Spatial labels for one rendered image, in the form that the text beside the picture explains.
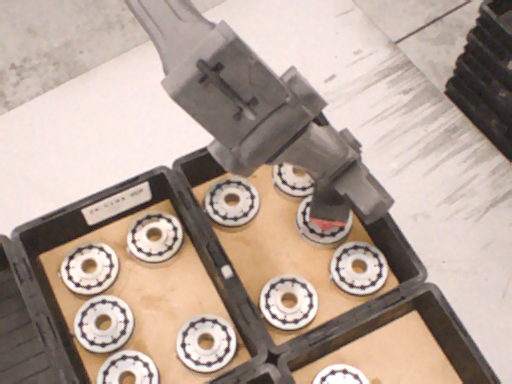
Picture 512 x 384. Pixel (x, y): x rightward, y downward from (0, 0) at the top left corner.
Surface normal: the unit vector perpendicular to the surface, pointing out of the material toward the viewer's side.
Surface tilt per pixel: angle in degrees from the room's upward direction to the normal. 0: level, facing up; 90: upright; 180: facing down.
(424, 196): 0
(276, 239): 0
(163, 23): 31
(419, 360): 0
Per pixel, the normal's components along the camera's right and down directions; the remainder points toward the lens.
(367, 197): -0.33, -0.03
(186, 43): -0.50, -0.26
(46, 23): 0.01, -0.41
